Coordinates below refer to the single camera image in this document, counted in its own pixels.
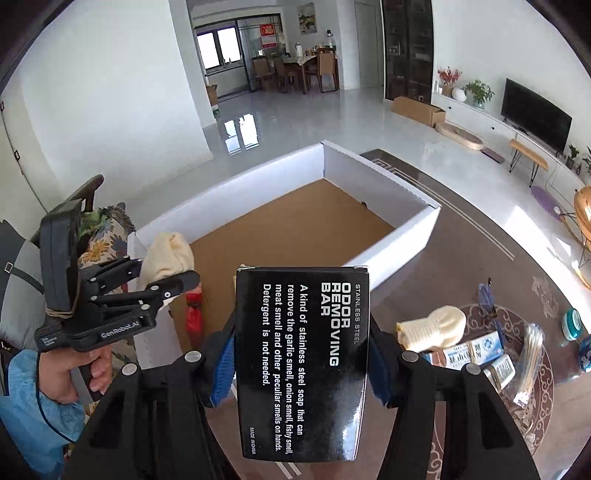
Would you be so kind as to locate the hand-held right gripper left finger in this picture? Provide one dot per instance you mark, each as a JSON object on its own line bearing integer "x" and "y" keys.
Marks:
{"x": 224, "y": 369}

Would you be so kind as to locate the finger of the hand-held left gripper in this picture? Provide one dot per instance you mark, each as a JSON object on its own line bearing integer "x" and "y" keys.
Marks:
{"x": 171, "y": 288}
{"x": 115, "y": 272}

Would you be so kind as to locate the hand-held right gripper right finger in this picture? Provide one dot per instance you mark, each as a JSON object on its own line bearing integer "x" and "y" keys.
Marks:
{"x": 381, "y": 374}

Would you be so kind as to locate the cream knitted sock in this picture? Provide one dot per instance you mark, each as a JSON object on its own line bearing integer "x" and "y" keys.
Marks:
{"x": 171, "y": 254}
{"x": 434, "y": 327}

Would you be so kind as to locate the red snack packet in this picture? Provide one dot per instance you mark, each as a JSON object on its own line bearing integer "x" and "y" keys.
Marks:
{"x": 195, "y": 314}

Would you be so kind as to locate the black printed cardboard box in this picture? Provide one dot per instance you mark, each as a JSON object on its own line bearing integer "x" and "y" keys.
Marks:
{"x": 300, "y": 369}

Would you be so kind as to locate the white cardboard container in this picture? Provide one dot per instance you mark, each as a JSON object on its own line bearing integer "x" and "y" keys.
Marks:
{"x": 286, "y": 226}

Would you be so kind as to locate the person's left forearm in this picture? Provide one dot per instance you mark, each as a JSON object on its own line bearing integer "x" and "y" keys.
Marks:
{"x": 27, "y": 406}

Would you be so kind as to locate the person's left hand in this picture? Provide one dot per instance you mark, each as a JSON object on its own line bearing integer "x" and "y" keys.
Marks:
{"x": 60, "y": 374}

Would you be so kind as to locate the floral cushion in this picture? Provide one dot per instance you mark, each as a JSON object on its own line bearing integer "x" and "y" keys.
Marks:
{"x": 108, "y": 235}

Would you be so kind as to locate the dark wooden chair back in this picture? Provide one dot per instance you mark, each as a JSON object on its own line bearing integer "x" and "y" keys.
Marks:
{"x": 69, "y": 198}

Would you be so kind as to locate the white and blue toothpaste box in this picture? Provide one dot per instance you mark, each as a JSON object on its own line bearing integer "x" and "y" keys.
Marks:
{"x": 461, "y": 353}

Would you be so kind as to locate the white labelled box with band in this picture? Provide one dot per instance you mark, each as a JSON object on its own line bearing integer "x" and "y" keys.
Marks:
{"x": 501, "y": 371}

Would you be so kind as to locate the bag of cotton swabs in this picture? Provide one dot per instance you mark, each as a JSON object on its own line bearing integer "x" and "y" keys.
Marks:
{"x": 526, "y": 364}

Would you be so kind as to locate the teal round tin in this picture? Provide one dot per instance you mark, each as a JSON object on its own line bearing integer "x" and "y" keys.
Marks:
{"x": 572, "y": 324}

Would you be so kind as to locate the blue patterned bottle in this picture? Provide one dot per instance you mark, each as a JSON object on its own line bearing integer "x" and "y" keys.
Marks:
{"x": 585, "y": 350}

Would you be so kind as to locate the purple round mat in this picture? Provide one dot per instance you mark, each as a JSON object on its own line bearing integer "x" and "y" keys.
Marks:
{"x": 545, "y": 196}

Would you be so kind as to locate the round wooden pet bed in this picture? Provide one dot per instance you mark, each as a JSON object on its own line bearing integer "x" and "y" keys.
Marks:
{"x": 459, "y": 134}

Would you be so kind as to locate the orange lounge chair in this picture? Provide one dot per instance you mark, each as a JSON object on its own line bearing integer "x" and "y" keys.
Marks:
{"x": 584, "y": 217}

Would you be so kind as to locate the wooden dining table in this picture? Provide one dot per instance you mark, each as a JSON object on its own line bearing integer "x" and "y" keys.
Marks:
{"x": 300, "y": 64}

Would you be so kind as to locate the wooden bench with metal legs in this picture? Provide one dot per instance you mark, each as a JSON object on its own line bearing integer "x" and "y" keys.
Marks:
{"x": 528, "y": 154}

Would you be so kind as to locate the brown cardboard box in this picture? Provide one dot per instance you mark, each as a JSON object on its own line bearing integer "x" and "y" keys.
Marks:
{"x": 418, "y": 110}

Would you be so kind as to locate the wooden dining chair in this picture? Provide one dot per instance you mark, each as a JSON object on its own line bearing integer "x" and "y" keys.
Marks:
{"x": 328, "y": 69}

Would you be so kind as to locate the white television cabinet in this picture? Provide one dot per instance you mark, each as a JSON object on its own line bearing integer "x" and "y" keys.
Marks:
{"x": 480, "y": 120}

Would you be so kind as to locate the small potted plant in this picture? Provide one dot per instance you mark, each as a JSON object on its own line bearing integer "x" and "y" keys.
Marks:
{"x": 572, "y": 154}

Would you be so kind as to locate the leafy potted plant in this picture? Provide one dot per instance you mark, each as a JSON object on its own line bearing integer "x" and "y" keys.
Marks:
{"x": 587, "y": 164}

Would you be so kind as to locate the green potted plant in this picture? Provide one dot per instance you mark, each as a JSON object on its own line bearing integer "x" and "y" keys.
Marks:
{"x": 479, "y": 91}

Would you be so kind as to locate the red flowers in vase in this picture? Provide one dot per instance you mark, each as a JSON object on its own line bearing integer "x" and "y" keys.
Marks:
{"x": 449, "y": 78}

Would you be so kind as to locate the black television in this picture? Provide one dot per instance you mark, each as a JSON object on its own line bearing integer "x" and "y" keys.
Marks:
{"x": 535, "y": 113}

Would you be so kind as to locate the white door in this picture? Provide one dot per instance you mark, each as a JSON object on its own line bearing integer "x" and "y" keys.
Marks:
{"x": 368, "y": 46}

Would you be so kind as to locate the dark glass display cabinet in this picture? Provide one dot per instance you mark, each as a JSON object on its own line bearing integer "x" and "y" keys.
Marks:
{"x": 408, "y": 46}

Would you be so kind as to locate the framed wall painting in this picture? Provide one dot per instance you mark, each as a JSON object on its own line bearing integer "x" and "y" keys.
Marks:
{"x": 306, "y": 18}

